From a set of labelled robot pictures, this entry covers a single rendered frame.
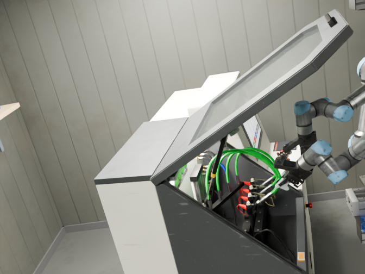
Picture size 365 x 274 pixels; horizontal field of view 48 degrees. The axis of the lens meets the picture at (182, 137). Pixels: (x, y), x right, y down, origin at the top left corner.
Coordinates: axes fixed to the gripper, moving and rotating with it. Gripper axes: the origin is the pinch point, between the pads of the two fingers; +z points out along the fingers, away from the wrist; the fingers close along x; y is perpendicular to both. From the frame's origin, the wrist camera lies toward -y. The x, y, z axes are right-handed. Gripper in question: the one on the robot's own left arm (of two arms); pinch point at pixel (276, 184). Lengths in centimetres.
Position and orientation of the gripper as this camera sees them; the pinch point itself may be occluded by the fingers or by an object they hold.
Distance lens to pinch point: 208.5
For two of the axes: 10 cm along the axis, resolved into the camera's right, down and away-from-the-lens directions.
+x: 3.8, -6.0, 7.0
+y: 8.4, 5.4, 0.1
